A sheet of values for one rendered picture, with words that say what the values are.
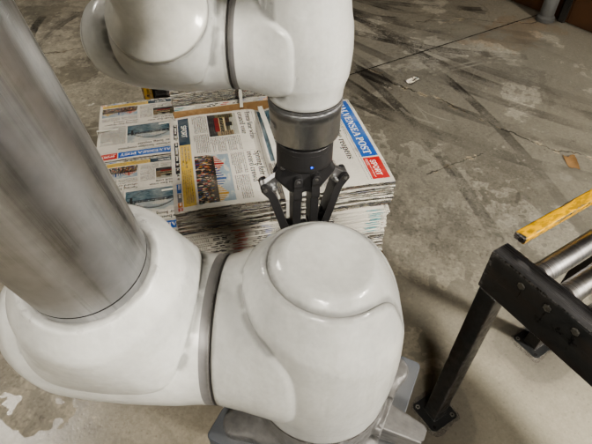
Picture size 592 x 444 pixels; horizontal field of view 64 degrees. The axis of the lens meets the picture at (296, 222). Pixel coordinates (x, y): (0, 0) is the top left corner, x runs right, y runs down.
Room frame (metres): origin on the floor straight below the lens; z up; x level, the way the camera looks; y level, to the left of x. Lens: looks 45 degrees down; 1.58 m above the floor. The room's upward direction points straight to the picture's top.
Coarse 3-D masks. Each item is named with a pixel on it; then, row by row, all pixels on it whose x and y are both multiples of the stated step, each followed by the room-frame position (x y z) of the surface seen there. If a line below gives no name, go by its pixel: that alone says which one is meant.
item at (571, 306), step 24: (504, 264) 0.66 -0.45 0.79; (528, 264) 0.65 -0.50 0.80; (504, 288) 0.64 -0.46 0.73; (528, 288) 0.60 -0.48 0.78; (552, 288) 0.59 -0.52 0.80; (528, 312) 0.58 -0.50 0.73; (552, 312) 0.55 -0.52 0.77; (576, 312) 0.53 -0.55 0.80; (552, 336) 0.53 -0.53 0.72; (576, 336) 0.49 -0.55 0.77; (576, 360) 0.47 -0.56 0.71
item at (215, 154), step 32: (192, 128) 0.77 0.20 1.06; (224, 128) 0.78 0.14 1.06; (192, 160) 0.67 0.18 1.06; (224, 160) 0.67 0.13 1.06; (256, 160) 0.67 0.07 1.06; (192, 192) 0.58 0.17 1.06; (224, 192) 0.59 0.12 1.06; (256, 192) 0.59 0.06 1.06; (192, 224) 0.54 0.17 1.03; (224, 224) 0.55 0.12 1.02; (256, 224) 0.57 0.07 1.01
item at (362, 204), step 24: (360, 120) 0.80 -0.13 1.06; (336, 144) 0.72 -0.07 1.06; (360, 144) 0.72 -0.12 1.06; (360, 168) 0.65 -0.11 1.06; (384, 168) 0.65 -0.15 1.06; (360, 192) 0.61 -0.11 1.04; (384, 192) 0.62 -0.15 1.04; (336, 216) 0.59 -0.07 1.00; (360, 216) 0.60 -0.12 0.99; (384, 216) 0.61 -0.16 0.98
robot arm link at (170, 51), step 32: (96, 0) 0.51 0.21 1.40; (128, 0) 0.40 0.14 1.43; (160, 0) 0.42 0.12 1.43; (192, 0) 0.47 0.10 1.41; (224, 0) 0.50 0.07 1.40; (96, 32) 0.48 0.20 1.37; (128, 32) 0.44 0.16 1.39; (160, 32) 0.44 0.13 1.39; (192, 32) 0.45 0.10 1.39; (224, 32) 0.48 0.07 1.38; (96, 64) 0.48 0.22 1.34; (128, 64) 0.46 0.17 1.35; (160, 64) 0.44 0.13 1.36; (192, 64) 0.45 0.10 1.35; (224, 64) 0.47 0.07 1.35
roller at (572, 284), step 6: (582, 270) 0.64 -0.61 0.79; (588, 270) 0.63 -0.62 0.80; (576, 276) 0.62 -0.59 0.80; (582, 276) 0.62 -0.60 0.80; (588, 276) 0.62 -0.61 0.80; (564, 282) 0.61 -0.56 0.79; (570, 282) 0.60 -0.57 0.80; (576, 282) 0.60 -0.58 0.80; (582, 282) 0.60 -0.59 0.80; (588, 282) 0.60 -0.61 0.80; (570, 288) 0.59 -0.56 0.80; (576, 288) 0.59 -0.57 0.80; (582, 288) 0.59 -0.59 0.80; (588, 288) 0.59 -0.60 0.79; (576, 294) 0.58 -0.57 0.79; (582, 294) 0.58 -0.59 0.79; (588, 294) 0.59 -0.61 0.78
